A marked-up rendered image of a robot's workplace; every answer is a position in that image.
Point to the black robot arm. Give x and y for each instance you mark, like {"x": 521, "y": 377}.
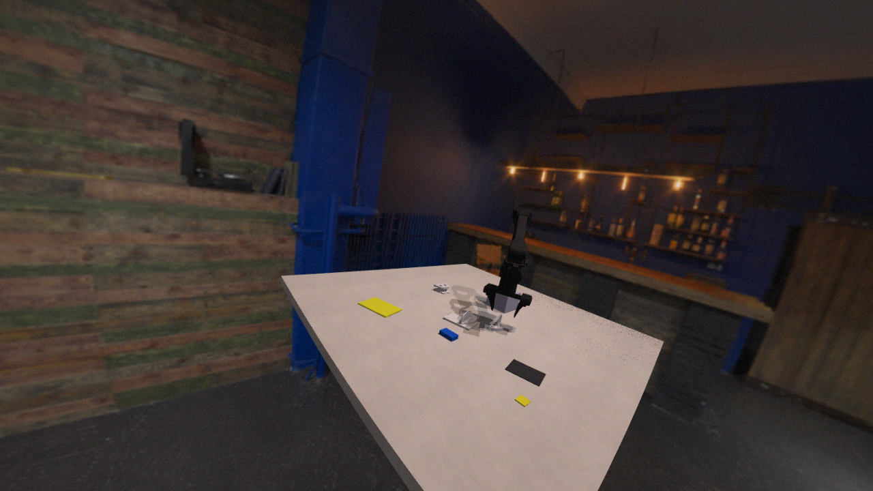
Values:
{"x": 517, "y": 252}

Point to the blue rectangular block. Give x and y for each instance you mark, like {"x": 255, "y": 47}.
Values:
{"x": 448, "y": 334}

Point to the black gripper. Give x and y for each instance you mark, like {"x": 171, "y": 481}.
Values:
{"x": 509, "y": 290}

